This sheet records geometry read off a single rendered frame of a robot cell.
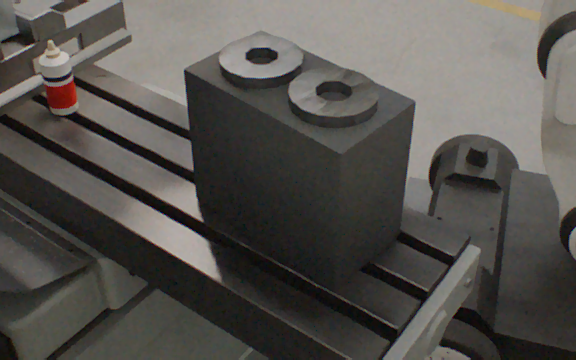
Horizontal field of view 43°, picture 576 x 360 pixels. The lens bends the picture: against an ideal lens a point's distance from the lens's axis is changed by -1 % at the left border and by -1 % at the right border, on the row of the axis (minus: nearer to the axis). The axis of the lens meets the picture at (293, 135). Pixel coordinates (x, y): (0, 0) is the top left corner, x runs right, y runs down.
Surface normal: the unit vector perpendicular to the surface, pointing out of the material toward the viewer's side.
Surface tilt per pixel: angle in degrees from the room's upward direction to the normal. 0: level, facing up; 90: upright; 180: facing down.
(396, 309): 0
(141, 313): 90
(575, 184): 90
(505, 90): 0
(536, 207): 0
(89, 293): 90
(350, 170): 90
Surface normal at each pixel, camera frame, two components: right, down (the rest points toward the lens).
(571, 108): -0.29, 0.57
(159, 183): 0.00, -0.81
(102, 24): 0.82, 0.34
